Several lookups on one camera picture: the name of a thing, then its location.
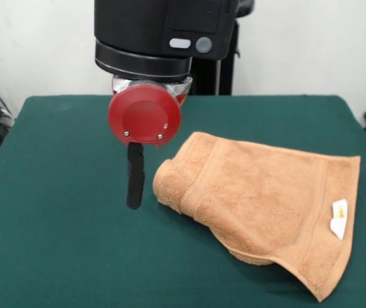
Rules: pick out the tan terry towel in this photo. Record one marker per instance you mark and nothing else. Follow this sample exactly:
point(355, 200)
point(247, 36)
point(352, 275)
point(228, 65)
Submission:
point(266, 199)

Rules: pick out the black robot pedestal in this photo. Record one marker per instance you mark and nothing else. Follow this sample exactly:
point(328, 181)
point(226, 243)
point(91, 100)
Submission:
point(224, 73)

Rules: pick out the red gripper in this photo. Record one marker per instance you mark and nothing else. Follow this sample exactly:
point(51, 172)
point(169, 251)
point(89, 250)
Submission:
point(144, 115)

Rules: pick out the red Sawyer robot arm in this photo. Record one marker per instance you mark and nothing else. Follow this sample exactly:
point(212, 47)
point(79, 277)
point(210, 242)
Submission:
point(157, 29)

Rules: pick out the dark green table cloth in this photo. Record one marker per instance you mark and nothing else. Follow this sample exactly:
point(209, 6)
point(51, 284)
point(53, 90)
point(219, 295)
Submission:
point(57, 240)

